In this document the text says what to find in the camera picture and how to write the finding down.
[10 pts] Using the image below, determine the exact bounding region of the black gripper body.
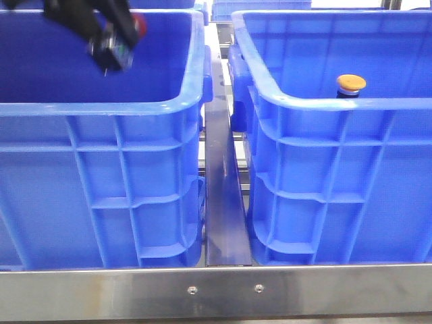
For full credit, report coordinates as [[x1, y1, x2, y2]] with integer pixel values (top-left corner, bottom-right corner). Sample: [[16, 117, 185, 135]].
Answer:
[[0, 0, 139, 50]]

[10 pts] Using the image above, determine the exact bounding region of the red push button switch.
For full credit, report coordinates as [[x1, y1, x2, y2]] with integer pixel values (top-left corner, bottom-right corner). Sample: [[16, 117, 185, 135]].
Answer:
[[87, 21, 134, 76]]

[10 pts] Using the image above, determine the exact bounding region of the yellow push button switch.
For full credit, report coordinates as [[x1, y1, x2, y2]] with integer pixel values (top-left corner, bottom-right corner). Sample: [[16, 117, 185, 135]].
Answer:
[[336, 74, 367, 99]]

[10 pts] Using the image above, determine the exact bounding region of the rear left blue crate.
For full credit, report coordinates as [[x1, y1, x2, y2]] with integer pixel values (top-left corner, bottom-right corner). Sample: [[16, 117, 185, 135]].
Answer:
[[129, 0, 209, 26]]

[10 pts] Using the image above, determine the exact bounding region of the rear right blue crate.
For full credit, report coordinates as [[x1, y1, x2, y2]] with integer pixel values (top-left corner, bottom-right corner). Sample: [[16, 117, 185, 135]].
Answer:
[[211, 0, 312, 22]]

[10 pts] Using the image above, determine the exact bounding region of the left blue plastic crate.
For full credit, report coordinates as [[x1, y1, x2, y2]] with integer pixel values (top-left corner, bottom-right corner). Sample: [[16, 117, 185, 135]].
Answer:
[[1, 9, 213, 271]]

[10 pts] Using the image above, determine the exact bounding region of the blue plastic crate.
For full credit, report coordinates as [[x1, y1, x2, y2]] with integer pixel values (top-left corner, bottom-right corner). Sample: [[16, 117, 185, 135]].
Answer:
[[1, 9, 213, 271], [230, 10, 431, 265]]

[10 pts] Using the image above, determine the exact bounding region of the steel centre divider bar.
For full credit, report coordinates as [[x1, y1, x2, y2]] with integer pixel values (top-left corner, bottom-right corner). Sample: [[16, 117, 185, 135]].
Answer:
[[205, 53, 252, 267]]

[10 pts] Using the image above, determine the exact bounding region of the right blue plastic crate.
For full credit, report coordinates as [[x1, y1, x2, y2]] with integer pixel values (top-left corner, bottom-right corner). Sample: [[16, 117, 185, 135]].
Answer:
[[230, 10, 431, 265]]

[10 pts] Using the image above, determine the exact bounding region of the left rail screw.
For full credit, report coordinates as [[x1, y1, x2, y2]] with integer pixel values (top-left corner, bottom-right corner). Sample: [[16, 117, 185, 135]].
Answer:
[[187, 286, 198, 295]]

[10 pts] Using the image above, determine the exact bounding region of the rail screw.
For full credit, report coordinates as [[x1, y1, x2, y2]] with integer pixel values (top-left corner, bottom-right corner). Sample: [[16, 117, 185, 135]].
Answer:
[[254, 284, 264, 294], [187, 286, 198, 295]]

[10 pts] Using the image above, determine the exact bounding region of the right rail screw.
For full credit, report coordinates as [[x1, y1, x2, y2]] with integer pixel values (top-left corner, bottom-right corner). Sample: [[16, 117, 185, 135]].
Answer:
[[254, 284, 264, 294]]

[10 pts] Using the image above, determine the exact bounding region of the steel front rail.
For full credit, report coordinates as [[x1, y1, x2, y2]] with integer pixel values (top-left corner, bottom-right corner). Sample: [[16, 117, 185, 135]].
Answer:
[[1, 264, 431, 322]]

